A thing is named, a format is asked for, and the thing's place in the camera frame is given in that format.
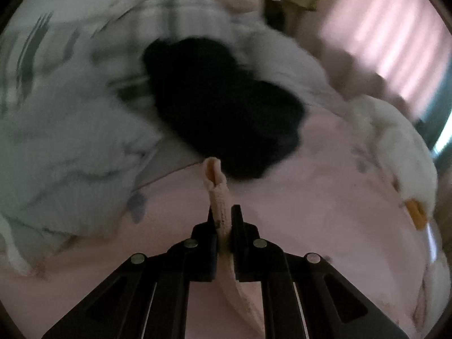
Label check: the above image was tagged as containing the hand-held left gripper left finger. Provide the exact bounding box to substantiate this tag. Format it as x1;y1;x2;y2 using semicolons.
42;206;217;339

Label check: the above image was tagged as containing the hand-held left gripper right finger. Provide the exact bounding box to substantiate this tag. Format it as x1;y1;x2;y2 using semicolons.
231;205;411;339

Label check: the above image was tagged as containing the beige small garment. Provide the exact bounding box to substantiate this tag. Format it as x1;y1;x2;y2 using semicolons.
202;157;266;339

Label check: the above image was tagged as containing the pink animal print bedsheet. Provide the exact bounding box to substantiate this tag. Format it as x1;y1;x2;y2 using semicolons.
0;106;442;339

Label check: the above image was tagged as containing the black cloth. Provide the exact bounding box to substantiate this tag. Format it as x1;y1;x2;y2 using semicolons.
142;37;307;181

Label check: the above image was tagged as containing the grey white patterned duvet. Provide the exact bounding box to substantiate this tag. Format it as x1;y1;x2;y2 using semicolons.
0;0;331;276

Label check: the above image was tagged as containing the white plush toy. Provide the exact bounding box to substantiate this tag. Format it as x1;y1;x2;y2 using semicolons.
348;95;440;231

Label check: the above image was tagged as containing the window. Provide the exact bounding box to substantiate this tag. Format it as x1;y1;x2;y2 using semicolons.
413;106;447;159

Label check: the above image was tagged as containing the pink curtain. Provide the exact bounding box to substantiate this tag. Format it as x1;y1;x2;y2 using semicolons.
300;0;452;121

